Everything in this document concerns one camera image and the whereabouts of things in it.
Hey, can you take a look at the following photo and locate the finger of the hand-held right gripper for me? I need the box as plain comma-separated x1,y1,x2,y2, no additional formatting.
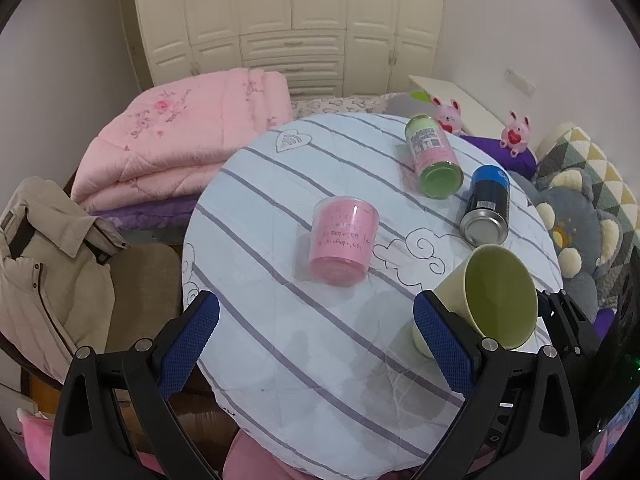
537,287,607,362

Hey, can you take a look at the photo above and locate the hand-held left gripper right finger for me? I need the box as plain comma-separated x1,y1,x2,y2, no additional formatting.
412,290,584,480

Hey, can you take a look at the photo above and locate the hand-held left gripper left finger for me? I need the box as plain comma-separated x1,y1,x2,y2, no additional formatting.
50,290,221,480

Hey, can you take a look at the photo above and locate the light green cup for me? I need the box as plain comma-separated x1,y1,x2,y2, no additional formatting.
411,243,540,361

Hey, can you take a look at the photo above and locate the translucent pink cup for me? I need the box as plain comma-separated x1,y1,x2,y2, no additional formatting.
307,196,381,287

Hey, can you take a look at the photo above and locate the grey teddy bear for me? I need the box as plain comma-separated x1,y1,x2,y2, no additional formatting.
510,167,626,311

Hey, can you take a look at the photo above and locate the striped light blue cloth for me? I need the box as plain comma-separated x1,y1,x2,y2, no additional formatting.
181,112,566,473

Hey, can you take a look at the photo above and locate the purple blanket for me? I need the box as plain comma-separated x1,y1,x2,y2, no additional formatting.
92,195,206,233

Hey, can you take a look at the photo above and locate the blue metal can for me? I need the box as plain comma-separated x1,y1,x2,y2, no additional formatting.
459,164,512,247

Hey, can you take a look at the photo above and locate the diamond pattern pillow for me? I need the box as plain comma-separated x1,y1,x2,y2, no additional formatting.
532,125,640,251

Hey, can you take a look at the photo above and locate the beige jacket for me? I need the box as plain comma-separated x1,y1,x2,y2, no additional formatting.
0,176,132,386

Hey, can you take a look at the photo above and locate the pink cloth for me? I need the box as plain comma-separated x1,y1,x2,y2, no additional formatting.
15,407,56,466

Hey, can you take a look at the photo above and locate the purple pillow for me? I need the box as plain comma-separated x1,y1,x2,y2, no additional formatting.
459,134,538,173

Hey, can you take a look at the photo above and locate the pink bunny plush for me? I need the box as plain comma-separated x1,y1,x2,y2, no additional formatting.
501,110,532,156
431,96,465,136

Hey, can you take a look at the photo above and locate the green and pink can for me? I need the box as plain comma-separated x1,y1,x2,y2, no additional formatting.
404,114,465,200

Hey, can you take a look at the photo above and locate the folded pink quilt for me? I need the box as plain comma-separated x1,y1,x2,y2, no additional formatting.
70,67,296,213

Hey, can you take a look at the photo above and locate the floral bed sheet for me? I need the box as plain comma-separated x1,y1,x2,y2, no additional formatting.
290,92,401,121

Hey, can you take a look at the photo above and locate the white wardrobe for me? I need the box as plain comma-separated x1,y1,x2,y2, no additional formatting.
131,0,448,98

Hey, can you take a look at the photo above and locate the white wall outlet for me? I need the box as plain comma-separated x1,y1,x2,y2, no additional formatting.
504,66,537,96

